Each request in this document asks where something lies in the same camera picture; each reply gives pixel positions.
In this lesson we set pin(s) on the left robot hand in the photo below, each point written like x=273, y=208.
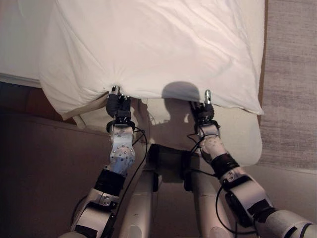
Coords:
x=112, y=104

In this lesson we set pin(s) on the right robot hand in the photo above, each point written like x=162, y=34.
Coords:
x=203, y=112

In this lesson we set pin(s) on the large white pillow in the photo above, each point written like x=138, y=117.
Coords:
x=153, y=49

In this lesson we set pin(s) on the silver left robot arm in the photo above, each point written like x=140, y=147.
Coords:
x=121, y=148

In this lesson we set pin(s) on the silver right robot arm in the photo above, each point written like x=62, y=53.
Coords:
x=237, y=183

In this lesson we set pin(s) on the dark brown bed base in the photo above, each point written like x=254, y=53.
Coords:
x=24, y=99

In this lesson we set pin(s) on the white bed sheet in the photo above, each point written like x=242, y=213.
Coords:
x=19, y=37

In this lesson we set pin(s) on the black robot waist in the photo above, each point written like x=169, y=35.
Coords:
x=168, y=158

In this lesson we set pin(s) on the silver right robot leg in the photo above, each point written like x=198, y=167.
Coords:
x=203, y=205

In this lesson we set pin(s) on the silver robot leg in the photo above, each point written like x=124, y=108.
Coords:
x=203, y=205
x=141, y=205

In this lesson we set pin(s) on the silver left robot leg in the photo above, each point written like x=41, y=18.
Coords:
x=141, y=205

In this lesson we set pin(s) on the brown wooden headboard edge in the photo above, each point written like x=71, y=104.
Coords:
x=266, y=24

